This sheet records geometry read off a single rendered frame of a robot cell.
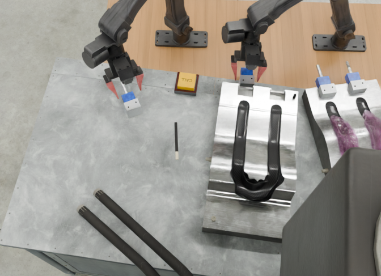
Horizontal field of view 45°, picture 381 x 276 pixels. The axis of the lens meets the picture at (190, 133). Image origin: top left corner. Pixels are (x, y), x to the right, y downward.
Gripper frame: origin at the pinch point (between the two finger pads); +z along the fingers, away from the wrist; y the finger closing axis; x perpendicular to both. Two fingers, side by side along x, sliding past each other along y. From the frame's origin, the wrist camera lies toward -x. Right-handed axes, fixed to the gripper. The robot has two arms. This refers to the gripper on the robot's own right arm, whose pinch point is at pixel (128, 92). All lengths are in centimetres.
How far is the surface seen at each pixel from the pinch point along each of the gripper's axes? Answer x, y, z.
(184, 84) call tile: 4.3, 20.0, 7.4
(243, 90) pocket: -7.1, 37.2, 10.9
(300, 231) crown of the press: -111, 0, -49
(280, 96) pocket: -13, 48, 14
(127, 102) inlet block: 3.2, -1.2, 5.8
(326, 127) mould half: -29, 55, 21
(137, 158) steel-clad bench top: -10.4, -5.2, 19.4
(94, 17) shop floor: 141, 7, 27
